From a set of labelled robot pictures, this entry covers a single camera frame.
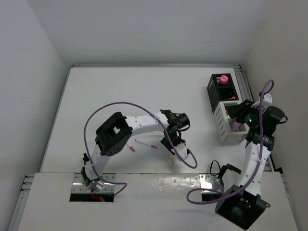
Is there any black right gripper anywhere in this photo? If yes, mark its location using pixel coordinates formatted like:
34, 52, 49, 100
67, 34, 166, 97
225, 99, 260, 128

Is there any purple highlighter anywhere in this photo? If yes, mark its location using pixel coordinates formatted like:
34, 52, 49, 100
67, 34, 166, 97
231, 122, 242, 132

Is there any white marker magenta cap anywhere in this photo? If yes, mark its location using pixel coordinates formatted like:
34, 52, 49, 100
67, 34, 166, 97
135, 139, 157, 149

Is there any pink-capped clear marker jar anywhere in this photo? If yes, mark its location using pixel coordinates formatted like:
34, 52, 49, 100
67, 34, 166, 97
219, 75, 229, 85

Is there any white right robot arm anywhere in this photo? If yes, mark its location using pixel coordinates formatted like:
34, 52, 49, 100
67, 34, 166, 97
215, 94, 287, 230

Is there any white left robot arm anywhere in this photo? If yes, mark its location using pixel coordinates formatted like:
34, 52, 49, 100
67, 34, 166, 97
81, 110, 190, 190

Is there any black and white organizer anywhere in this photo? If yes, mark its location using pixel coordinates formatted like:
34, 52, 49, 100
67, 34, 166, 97
207, 73, 248, 145

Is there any white front cover board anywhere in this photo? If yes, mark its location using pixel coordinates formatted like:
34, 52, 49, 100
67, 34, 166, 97
18, 172, 299, 231

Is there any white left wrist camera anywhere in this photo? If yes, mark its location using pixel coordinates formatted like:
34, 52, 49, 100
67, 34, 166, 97
174, 142, 189, 161

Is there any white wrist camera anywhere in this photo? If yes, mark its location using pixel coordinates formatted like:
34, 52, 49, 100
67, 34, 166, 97
174, 142, 189, 161
262, 93, 272, 108

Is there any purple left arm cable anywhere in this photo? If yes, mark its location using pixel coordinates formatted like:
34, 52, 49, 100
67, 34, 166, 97
83, 102, 198, 198

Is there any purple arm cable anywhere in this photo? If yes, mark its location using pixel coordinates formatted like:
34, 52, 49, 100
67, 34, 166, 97
187, 79, 275, 205
83, 102, 198, 198

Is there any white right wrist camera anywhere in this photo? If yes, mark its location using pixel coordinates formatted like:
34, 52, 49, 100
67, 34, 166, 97
262, 93, 272, 108

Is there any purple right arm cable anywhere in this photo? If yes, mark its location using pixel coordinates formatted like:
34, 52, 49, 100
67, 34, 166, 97
187, 79, 275, 205

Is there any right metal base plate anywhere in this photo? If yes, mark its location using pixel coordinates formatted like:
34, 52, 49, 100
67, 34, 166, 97
199, 174, 224, 193

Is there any metal base plate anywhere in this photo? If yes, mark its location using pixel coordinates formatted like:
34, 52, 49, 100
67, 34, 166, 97
199, 174, 224, 193
71, 174, 116, 194

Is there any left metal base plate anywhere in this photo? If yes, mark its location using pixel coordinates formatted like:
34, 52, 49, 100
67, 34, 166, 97
71, 174, 116, 194

